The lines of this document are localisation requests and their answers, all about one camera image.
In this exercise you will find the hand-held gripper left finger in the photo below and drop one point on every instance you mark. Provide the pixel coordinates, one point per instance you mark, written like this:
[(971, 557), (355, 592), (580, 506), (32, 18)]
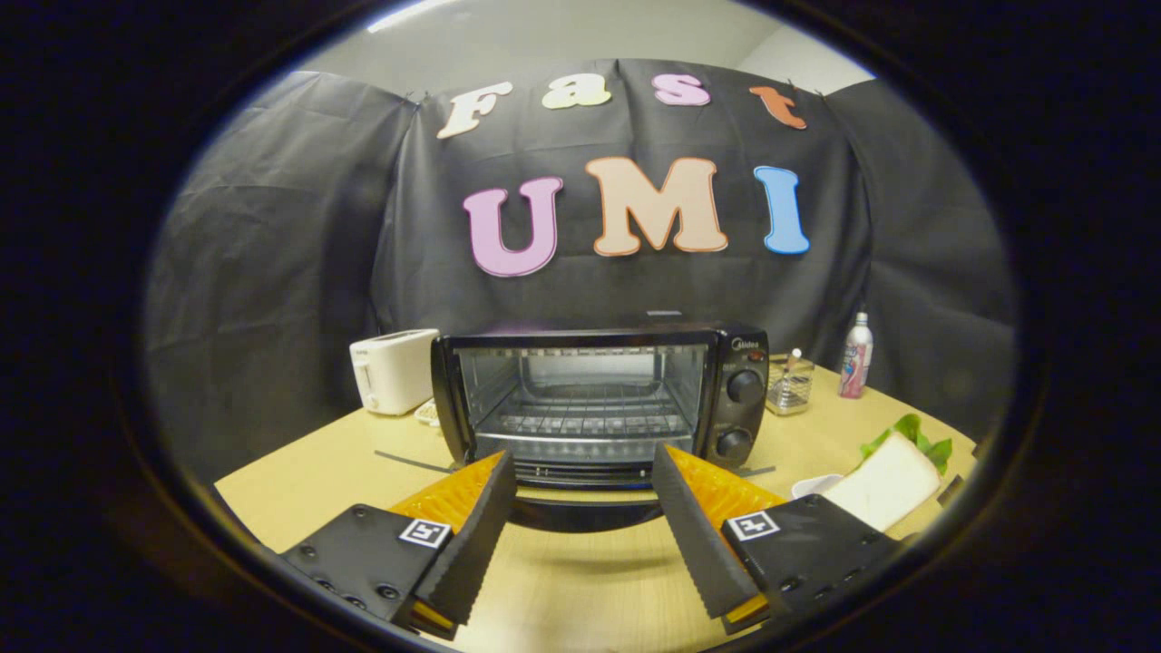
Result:
[(472, 553)]

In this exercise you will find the white rectangular plate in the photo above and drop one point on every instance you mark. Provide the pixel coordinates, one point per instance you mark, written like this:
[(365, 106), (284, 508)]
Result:
[(812, 485)]

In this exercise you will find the white pop-up toaster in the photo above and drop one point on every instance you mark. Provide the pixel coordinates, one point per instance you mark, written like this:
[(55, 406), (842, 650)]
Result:
[(395, 372)]

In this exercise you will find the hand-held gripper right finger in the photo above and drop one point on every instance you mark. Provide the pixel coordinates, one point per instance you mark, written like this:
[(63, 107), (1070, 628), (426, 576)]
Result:
[(694, 544)]

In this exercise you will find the black backdrop cloth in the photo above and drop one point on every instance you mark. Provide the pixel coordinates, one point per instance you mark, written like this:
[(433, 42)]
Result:
[(272, 272)]

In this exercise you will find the white-capped shaker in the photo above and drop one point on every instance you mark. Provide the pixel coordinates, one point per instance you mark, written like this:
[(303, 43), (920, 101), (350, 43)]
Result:
[(795, 358)]

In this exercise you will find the black toaster oven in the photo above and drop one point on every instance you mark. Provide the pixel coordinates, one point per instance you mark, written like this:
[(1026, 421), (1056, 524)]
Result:
[(717, 408)]

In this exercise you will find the black tape strip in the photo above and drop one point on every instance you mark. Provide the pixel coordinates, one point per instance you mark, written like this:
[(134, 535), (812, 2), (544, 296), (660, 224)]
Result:
[(413, 462), (757, 471)]

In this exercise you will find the pink label spray bottle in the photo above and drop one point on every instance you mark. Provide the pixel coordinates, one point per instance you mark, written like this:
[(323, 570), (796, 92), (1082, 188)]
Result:
[(854, 363)]

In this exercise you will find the bread and lettuce sandwich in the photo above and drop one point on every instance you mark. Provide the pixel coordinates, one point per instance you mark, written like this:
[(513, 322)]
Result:
[(889, 481)]

